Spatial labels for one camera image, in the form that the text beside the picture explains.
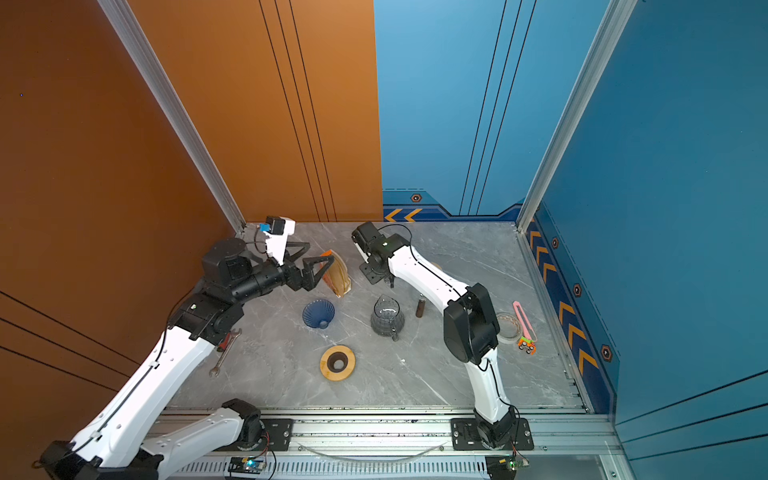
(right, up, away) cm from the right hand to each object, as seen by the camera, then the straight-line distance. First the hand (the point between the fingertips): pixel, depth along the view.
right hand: (376, 268), depth 91 cm
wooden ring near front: (-12, -24, -6) cm, 28 cm away
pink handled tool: (+46, -21, -2) cm, 51 cm away
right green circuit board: (+34, -44, -22) cm, 60 cm away
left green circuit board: (-30, -46, -20) cm, 58 cm away
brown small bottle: (+14, -12, 0) cm, 18 cm away
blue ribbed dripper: (-19, -15, +5) cm, 25 cm away
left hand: (-11, +6, -26) cm, 28 cm away
